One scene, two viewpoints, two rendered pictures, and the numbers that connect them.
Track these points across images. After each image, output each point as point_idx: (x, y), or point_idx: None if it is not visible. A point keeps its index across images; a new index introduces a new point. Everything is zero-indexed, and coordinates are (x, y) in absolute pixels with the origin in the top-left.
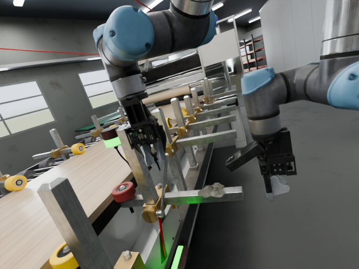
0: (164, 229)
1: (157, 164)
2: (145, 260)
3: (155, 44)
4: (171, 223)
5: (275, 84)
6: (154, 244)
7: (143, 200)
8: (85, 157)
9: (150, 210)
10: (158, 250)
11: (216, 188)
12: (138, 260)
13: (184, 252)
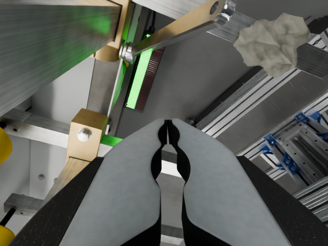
0: (128, 41)
1: (165, 142)
2: (108, 112)
3: None
4: (139, 6)
5: None
6: (116, 84)
7: None
8: None
9: (106, 58)
10: (120, 76)
11: (287, 64)
12: (102, 133)
13: (157, 51)
